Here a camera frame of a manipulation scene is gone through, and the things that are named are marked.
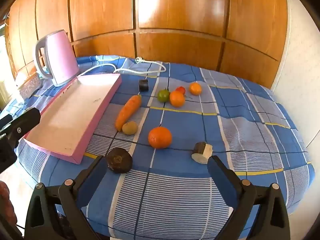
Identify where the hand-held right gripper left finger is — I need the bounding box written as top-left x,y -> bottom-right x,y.
24,155 -> 108,240

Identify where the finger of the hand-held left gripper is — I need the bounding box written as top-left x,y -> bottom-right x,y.
0,107 -> 41,143

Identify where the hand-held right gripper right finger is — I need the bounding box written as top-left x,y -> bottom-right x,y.
207,155 -> 291,240

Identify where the dark avocado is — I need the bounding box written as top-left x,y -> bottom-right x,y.
105,147 -> 133,174

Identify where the pink rectangular tray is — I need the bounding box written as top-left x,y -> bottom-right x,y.
24,74 -> 122,165

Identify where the large orange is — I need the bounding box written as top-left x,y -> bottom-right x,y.
148,126 -> 173,149

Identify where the orange carrot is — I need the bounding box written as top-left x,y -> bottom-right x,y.
115,94 -> 142,132

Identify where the glittery pink box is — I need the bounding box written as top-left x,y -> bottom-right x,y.
17,73 -> 43,100

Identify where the blue plaid tablecloth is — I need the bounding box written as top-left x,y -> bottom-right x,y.
15,54 -> 315,239

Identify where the person's dark red clothing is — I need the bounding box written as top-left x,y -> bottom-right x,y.
0,180 -> 18,230

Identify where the medium orange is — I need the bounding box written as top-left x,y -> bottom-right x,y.
169,90 -> 186,108

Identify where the small orange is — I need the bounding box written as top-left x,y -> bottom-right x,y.
189,82 -> 202,96

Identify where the wooden wardrobe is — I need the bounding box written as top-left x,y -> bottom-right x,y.
5,0 -> 288,90

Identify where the white power cable with plug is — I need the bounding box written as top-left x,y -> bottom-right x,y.
79,57 -> 167,77

